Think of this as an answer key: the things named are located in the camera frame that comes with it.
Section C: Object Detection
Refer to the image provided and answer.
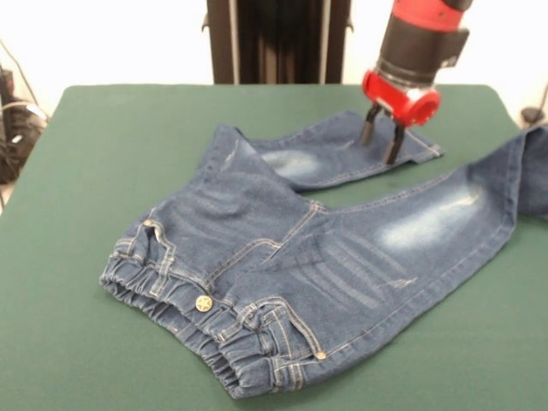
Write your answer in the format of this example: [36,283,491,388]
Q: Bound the blue denim jeans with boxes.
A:
[98,109,548,391]

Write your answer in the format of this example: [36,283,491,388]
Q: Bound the dark green table cloth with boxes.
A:
[0,83,548,411]

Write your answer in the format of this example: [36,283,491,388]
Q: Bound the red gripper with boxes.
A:
[360,67,442,166]

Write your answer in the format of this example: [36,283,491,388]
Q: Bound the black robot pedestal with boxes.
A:
[200,0,356,86]

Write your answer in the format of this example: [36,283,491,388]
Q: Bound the black equipment pile with cables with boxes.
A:
[0,66,49,185]

